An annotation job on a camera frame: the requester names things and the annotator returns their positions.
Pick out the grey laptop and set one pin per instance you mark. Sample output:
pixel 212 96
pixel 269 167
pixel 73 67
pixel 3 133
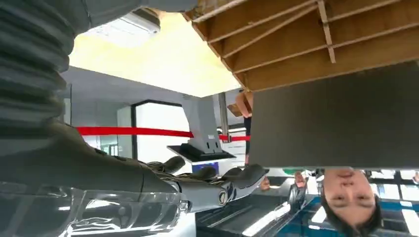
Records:
pixel 327 124

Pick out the red barrier tape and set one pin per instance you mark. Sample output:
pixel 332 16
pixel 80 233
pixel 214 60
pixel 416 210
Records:
pixel 131 131

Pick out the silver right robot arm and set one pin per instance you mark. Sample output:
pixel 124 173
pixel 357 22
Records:
pixel 29 65

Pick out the clear plastic cover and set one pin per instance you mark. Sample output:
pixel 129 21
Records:
pixel 98 212

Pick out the wooden divided card box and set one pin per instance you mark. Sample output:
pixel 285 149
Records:
pixel 294 39

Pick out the white flat card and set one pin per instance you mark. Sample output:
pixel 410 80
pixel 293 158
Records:
pixel 124 31

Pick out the black framed glass panel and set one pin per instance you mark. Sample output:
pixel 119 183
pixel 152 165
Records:
pixel 133 130

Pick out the metal barrier post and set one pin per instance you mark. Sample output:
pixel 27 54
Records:
pixel 224 114

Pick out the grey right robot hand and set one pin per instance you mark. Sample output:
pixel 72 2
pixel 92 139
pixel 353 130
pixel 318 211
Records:
pixel 98 170

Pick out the grey kiosk column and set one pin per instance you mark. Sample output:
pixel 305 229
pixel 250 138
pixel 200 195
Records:
pixel 201 124

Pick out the person's left hand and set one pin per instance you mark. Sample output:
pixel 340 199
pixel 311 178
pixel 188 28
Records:
pixel 246 103

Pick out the person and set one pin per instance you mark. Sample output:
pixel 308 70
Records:
pixel 348 196

